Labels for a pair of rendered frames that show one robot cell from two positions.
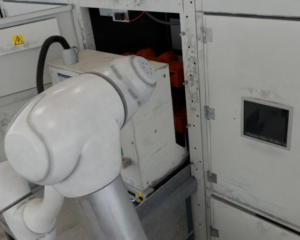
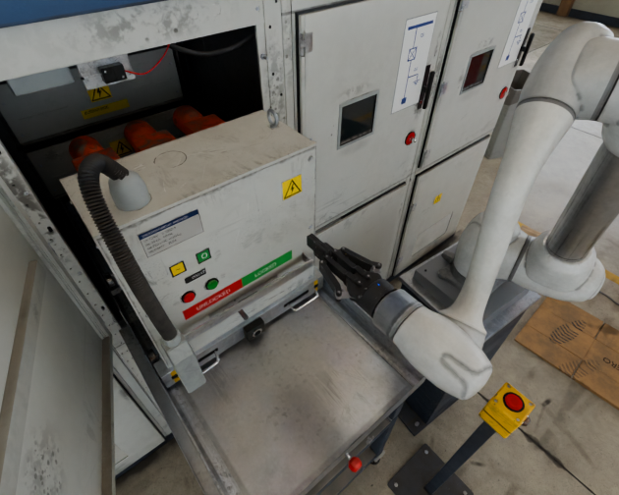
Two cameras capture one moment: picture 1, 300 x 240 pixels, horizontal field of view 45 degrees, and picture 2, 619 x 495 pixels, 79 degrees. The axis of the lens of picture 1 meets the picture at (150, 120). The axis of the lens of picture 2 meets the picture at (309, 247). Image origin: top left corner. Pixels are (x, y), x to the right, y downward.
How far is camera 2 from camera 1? 1.37 m
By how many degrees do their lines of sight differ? 67
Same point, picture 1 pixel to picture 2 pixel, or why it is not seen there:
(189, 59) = (273, 91)
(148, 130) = not seen: hidden behind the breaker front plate
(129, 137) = (306, 224)
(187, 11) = (271, 17)
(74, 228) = (333, 376)
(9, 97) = (16, 410)
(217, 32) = (318, 34)
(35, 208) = (476, 310)
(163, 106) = not seen: hidden behind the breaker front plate
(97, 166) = not seen: outside the picture
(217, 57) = (316, 70)
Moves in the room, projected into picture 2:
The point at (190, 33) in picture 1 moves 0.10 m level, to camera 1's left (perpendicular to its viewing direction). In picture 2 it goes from (274, 52) to (267, 67)
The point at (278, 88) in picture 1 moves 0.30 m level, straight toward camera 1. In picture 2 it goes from (370, 77) to (467, 95)
